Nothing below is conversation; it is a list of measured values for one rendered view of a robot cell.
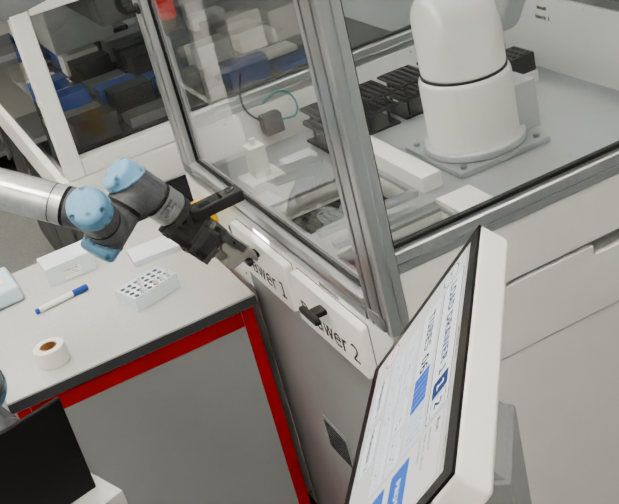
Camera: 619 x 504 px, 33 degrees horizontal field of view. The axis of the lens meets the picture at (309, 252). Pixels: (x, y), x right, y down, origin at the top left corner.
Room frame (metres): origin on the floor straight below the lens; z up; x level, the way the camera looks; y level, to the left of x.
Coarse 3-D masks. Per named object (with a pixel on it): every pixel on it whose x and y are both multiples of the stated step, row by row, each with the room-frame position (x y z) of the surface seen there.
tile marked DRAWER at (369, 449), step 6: (378, 426) 1.16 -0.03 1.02; (372, 432) 1.17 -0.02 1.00; (378, 432) 1.14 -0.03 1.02; (366, 438) 1.18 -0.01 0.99; (372, 438) 1.15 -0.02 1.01; (366, 444) 1.16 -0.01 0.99; (372, 444) 1.14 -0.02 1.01; (366, 450) 1.14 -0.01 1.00; (372, 450) 1.12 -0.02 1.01; (366, 456) 1.13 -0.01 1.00; (372, 456) 1.10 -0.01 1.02; (366, 462) 1.11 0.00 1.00; (372, 462) 1.09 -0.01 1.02; (360, 468) 1.12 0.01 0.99; (366, 468) 1.09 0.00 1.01; (360, 474) 1.10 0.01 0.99
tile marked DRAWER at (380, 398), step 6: (390, 372) 1.27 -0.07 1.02; (384, 384) 1.26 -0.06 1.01; (378, 390) 1.28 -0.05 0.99; (384, 390) 1.25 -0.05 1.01; (378, 396) 1.26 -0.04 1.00; (384, 396) 1.23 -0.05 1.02; (378, 402) 1.24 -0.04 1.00; (384, 402) 1.21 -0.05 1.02; (378, 408) 1.22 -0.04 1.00; (372, 414) 1.23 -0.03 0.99; (378, 414) 1.20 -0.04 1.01; (372, 420) 1.21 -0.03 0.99
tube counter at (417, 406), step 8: (432, 352) 1.14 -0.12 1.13; (424, 360) 1.15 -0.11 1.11; (424, 368) 1.13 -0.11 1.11; (416, 376) 1.14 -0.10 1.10; (424, 376) 1.11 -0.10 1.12; (416, 384) 1.12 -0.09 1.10; (424, 384) 1.08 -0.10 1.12; (416, 392) 1.10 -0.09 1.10; (424, 392) 1.06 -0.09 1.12; (416, 400) 1.07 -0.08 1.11; (424, 400) 1.04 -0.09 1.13; (416, 408) 1.05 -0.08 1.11; (416, 416) 1.03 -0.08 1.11; (408, 424) 1.04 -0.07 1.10; (416, 424) 1.02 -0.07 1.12; (408, 432) 1.03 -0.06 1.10; (416, 432) 1.00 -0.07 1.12; (408, 440) 1.01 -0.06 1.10; (408, 448) 0.99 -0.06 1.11
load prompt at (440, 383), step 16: (448, 288) 1.26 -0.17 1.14; (448, 304) 1.21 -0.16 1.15; (448, 320) 1.16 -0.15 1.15; (448, 336) 1.12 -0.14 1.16; (448, 352) 1.07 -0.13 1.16; (448, 368) 1.04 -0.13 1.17; (432, 384) 1.05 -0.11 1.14; (448, 384) 1.00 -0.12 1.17; (432, 400) 1.02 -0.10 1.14; (432, 416) 0.98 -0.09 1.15
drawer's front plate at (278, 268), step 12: (240, 228) 2.07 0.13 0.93; (252, 240) 2.00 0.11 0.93; (264, 252) 1.94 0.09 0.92; (276, 252) 1.92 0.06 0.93; (264, 264) 1.96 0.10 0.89; (276, 264) 1.89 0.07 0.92; (288, 264) 1.86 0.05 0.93; (276, 276) 1.91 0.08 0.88; (288, 276) 1.85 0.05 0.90; (276, 288) 1.93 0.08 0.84; (288, 288) 1.85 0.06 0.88; (288, 300) 1.87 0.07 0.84
